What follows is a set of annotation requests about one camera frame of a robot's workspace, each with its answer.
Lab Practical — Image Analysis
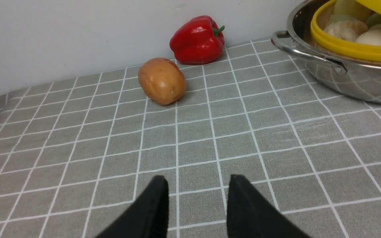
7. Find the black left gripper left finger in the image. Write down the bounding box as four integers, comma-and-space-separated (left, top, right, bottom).
96, 175, 169, 238

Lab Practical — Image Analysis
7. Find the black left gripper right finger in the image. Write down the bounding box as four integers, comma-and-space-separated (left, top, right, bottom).
227, 174, 309, 238

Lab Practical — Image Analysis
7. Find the bamboo steamer basket yellow rim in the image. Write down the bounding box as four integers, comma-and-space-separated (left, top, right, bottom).
311, 0, 381, 64

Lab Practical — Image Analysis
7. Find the stainless steel pot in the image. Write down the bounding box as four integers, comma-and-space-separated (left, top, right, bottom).
271, 0, 381, 103

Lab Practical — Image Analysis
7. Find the grey checkered tablecloth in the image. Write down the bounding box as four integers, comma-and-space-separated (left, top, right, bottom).
0, 40, 381, 238

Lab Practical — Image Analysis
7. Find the brown potato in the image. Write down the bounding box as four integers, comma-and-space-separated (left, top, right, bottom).
138, 57, 186, 105

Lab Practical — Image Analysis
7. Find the red bell pepper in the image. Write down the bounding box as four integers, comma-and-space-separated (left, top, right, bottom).
169, 15, 225, 64

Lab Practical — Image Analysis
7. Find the white pleated dumpling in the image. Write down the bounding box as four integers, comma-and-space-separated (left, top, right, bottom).
324, 20, 368, 42

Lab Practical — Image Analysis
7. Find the pale green round bun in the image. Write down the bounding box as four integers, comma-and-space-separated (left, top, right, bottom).
333, 0, 372, 21

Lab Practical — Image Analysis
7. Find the green dumpling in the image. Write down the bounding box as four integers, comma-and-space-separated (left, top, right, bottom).
366, 13, 381, 28

